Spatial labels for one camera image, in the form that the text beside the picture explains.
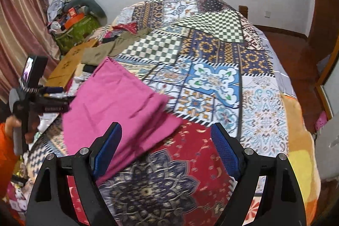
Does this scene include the pink pants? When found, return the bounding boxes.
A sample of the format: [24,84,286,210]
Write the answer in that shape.
[62,57,182,185]

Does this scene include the person's left hand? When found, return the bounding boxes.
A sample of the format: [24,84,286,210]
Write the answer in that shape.
[4,111,40,145]

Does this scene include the wooden lap desk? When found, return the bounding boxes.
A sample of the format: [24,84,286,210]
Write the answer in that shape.
[45,39,98,88]

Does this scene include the striped red curtain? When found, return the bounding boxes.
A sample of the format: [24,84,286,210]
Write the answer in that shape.
[1,0,60,102]

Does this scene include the green storage bag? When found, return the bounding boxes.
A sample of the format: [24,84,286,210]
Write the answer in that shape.
[55,15,101,55]

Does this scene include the olive green pants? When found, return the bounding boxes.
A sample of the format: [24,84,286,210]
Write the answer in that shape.
[81,28,152,66]

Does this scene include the orange box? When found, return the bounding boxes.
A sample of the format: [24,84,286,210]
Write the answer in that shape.
[64,7,85,30]

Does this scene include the grey clothes pile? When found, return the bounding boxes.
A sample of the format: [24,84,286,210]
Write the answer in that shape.
[47,0,71,22]

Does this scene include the patchwork patterned bedspread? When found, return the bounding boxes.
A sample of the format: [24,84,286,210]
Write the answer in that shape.
[99,0,288,225]

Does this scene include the grey neck pillow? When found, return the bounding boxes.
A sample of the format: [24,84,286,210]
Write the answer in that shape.
[63,0,107,26]

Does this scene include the phone on gripper mount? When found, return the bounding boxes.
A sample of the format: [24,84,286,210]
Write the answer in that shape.
[19,54,48,88]

